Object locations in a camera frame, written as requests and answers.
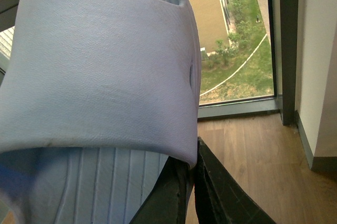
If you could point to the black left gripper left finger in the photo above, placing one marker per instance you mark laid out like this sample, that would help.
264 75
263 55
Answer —
168 200

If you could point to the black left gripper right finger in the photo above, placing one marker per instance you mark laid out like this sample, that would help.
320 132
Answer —
218 197

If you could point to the white slide sandal left-held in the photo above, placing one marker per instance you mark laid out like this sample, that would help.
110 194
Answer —
97 95

